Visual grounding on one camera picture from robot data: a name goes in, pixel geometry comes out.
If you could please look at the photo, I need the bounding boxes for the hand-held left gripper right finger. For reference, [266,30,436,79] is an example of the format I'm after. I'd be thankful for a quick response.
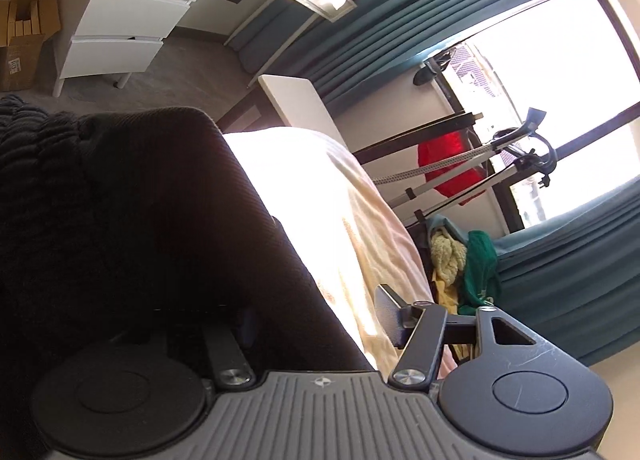
[374,283,539,390]

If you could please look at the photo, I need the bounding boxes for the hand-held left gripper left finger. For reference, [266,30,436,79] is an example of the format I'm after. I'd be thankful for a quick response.
[201,307,257,387]

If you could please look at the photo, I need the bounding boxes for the dark brown garment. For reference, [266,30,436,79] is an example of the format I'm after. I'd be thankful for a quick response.
[0,107,377,460]

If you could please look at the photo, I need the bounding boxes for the metal clothes rack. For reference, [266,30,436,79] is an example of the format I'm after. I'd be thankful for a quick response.
[372,108,559,227]

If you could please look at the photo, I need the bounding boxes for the yellow cloth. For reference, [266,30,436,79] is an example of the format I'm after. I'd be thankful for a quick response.
[431,267,463,315]

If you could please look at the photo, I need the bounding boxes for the cream knitted cloth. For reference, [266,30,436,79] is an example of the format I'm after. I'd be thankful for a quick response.
[429,229,469,287]

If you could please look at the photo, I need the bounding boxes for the green cloth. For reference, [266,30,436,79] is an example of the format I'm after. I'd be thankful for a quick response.
[456,230,504,317]

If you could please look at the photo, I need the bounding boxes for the bed with cream sheet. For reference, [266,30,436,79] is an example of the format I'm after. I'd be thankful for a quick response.
[221,127,460,382]

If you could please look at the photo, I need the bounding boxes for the red cloth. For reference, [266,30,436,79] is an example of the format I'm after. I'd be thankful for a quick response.
[417,129,495,199]

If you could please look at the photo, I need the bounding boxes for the teal curtain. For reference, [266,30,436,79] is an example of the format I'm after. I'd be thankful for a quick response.
[234,0,617,108]
[492,194,640,368]

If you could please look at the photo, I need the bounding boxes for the white board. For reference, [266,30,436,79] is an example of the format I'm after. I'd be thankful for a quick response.
[258,74,352,150]

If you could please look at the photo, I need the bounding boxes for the black object at window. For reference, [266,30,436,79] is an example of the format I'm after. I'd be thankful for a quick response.
[413,51,455,87]

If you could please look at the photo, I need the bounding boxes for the dark grey knitted blanket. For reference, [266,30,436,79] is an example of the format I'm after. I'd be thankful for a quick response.
[0,94,103,261]

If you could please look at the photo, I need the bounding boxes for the window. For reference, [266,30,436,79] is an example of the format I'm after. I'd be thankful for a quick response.
[425,0,640,237]

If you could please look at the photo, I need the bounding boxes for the white desk with drawers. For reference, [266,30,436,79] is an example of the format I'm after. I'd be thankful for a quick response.
[52,0,359,97]

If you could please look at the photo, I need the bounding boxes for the cardboard box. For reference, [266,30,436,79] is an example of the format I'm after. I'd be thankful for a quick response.
[0,0,62,92]

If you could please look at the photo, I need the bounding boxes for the black rack frame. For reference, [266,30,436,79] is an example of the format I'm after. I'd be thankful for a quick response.
[352,112,485,167]

